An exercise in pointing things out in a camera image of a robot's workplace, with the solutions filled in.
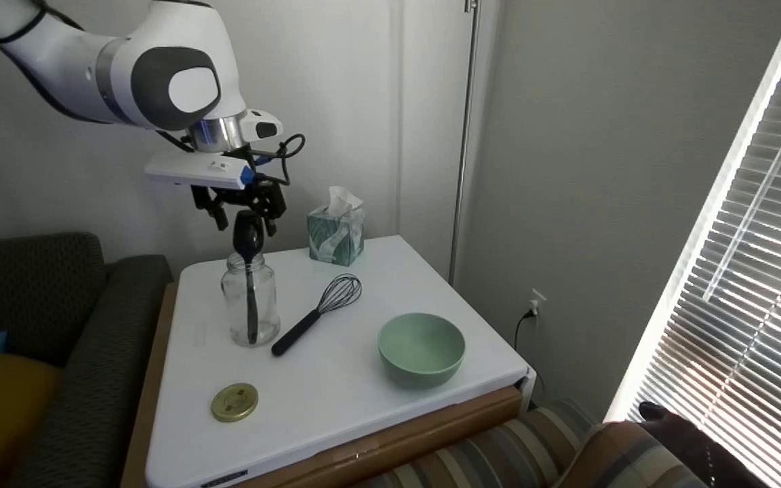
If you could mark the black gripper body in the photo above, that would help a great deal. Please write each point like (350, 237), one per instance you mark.
(261, 195)

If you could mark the black plastic spoon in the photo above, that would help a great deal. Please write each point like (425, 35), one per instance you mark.
(249, 241)

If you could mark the clear glass jar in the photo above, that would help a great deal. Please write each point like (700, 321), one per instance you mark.
(235, 290)

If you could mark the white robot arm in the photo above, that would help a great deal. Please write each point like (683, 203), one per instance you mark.
(174, 74)

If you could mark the gold jar lid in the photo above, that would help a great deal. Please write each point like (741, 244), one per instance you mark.
(235, 402)

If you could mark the green patterned tissue box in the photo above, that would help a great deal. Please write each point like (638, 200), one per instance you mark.
(338, 229)

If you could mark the green ceramic bowl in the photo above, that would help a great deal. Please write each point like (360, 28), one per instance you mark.
(422, 351)

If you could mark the dark grey armchair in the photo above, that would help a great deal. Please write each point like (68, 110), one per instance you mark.
(94, 317)

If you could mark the striped sofa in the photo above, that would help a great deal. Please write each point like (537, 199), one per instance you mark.
(561, 448)

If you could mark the window blinds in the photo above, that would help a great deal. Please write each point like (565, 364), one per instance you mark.
(711, 347)

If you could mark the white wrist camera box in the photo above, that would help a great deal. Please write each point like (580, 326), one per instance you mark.
(203, 168)

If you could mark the black wire whisk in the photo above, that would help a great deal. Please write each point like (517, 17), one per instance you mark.
(338, 294)

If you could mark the wall power outlet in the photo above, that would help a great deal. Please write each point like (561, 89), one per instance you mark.
(536, 302)

